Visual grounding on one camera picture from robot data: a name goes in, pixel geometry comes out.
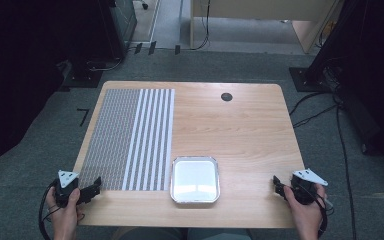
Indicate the light wooden desk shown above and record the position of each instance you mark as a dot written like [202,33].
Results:
[263,8]

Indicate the person's right hand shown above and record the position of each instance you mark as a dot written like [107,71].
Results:
[308,220]

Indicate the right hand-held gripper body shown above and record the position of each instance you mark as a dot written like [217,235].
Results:
[303,190]

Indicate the person's left hand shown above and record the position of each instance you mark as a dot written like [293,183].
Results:
[63,220]

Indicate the black stand base plate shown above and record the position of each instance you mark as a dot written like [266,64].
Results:
[83,78]
[306,80]

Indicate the black floor tape strip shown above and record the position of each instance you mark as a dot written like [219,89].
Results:
[177,49]

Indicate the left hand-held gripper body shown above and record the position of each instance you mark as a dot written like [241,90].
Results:
[63,193]

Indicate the square silver metal tray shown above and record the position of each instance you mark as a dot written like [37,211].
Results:
[195,180]

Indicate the black round table grommet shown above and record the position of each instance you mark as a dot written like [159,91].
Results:
[226,97]

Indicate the black curtain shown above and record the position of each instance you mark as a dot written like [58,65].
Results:
[23,66]
[373,66]

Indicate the grey woven striped placemat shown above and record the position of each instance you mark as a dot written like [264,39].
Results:
[126,140]

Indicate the dark glass-front cabinet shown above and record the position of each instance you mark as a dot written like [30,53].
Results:
[123,20]

